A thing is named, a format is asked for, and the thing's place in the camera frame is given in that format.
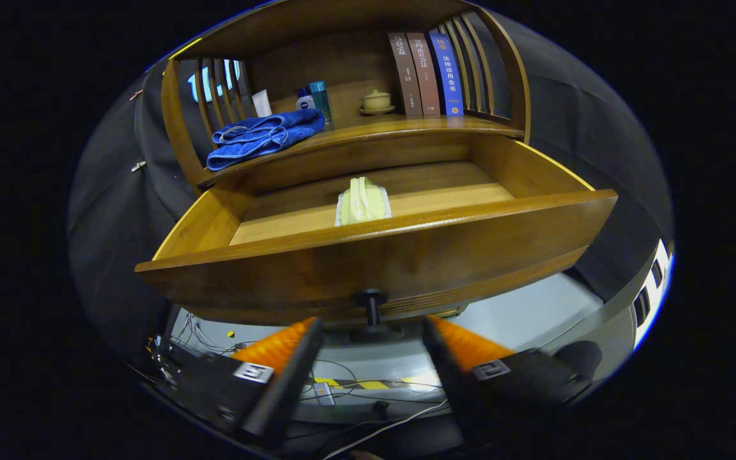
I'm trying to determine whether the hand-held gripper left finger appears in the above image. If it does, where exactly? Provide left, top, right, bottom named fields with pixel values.
left=170, top=316, right=325, bottom=448

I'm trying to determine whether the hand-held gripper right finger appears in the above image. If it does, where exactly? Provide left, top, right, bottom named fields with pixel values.
left=422, top=314, right=602, bottom=448

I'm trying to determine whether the wooden drawer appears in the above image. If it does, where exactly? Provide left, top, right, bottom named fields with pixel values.
left=135, top=132, right=619, bottom=342

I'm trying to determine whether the wooden countertop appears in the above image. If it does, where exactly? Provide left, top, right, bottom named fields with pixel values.
left=197, top=80, right=527, bottom=189

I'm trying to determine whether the wooden cabinet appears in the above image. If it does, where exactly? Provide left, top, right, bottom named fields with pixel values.
left=160, top=0, right=532, bottom=192

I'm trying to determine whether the blue towel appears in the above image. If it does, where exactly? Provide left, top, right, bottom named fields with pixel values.
left=206, top=109, right=325, bottom=172

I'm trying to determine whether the teal bottle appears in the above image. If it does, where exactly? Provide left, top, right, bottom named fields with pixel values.
left=308, top=80, right=333, bottom=124

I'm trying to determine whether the beige lidded tea cup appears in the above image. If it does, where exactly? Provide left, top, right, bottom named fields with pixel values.
left=360, top=88, right=397, bottom=116

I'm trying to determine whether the blue book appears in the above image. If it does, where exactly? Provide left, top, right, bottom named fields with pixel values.
left=428, top=32, right=464, bottom=117

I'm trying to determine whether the reddish brown book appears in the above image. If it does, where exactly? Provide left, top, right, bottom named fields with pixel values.
left=406, top=32, right=441, bottom=117

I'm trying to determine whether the dark brown book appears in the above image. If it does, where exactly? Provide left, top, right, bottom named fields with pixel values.
left=388, top=33, right=424, bottom=118

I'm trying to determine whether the white cable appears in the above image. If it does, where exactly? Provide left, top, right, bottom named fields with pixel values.
left=322, top=399, right=449, bottom=460

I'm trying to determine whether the tangle of cables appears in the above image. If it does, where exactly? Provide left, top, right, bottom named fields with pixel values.
left=170, top=312, right=249, bottom=356

